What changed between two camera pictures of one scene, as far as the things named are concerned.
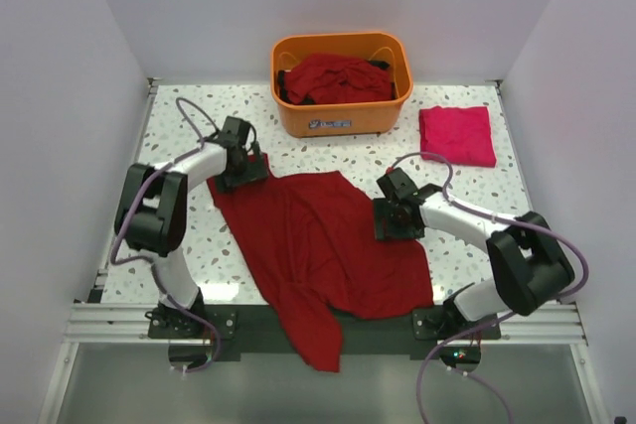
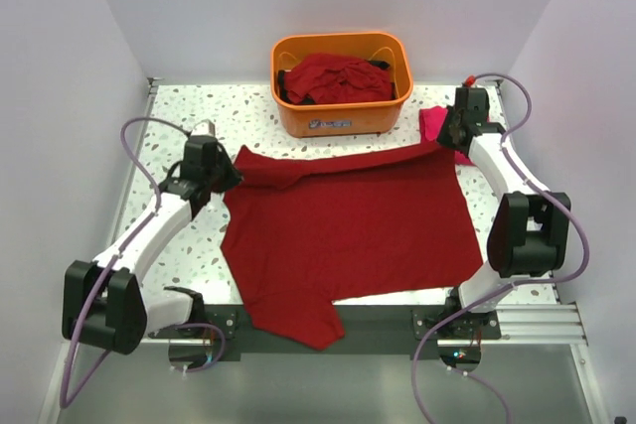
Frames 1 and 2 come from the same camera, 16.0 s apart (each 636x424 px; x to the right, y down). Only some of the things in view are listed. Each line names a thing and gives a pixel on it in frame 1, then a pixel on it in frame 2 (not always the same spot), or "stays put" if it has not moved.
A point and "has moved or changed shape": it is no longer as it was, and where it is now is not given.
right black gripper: [397, 220] -> [448, 131]
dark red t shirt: [315, 237] has moved or changed shape
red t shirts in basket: [312, 77] stays put
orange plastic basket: [349, 118] stays put
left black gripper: [243, 176] -> [227, 176]
